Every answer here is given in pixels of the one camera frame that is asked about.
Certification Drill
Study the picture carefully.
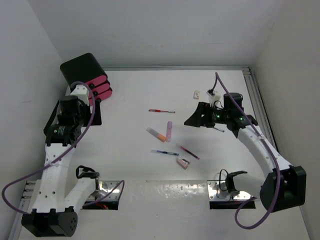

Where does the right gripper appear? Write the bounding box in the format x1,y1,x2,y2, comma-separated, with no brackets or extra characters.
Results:
184,102,229,128

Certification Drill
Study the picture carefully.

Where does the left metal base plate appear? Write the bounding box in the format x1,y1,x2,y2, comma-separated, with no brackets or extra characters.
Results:
86,180,123,203

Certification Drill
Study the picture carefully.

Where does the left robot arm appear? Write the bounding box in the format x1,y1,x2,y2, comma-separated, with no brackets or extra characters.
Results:
21,95,99,237

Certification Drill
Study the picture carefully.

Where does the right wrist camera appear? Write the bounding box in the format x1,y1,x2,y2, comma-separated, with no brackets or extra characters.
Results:
206,89,221,107

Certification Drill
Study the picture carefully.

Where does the clear red ink pen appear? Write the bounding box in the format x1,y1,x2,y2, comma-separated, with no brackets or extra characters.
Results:
176,144,200,160

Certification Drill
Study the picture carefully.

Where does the pink eraser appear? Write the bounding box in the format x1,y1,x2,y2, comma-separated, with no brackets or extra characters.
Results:
176,155,190,170

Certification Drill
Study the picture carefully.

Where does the metal base plate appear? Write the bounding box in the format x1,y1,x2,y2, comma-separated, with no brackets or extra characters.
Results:
86,180,123,203
207,180,253,202

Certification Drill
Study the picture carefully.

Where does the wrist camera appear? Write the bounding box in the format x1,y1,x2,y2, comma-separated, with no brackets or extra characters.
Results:
70,84,90,106
206,89,221,107

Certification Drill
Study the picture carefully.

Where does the white eraser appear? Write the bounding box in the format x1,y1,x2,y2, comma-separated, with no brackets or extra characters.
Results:
193,90,201,100

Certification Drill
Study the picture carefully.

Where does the black drawer cabinet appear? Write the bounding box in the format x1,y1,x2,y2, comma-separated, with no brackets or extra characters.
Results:
60,53,111,106

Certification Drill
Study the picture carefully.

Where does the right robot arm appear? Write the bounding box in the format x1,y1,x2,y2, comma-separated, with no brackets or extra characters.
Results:
184,92,307,212

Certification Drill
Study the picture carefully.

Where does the purple highlighter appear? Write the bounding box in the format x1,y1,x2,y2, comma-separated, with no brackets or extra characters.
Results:
166,121,173,142

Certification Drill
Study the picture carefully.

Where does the red gel pen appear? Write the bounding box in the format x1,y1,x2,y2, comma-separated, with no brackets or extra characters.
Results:
148,109,176,114

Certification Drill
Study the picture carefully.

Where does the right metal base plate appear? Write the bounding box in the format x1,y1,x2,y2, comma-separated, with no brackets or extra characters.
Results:
207,180,253,202

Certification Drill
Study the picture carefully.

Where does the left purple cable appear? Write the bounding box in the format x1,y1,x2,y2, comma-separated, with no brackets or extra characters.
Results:
1,81,125,215

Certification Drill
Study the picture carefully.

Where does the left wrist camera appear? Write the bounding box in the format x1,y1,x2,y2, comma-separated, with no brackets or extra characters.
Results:
70,84,90,106

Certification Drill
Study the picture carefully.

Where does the purple cable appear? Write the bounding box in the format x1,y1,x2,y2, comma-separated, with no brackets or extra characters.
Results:
1,81,125,215
214,71,282,230

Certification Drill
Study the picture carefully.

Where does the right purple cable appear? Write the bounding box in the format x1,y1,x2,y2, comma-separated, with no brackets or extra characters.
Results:
214,71,282,230

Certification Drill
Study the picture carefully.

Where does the dark blue pen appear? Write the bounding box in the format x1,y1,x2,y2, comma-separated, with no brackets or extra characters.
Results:
151,149,180,156

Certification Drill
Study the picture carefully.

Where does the blue capped pen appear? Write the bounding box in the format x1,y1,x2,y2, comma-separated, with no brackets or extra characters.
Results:
213,127,225,133

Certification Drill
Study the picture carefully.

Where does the orange highlighter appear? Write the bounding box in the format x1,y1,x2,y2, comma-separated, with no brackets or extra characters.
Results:
146,127,167,142

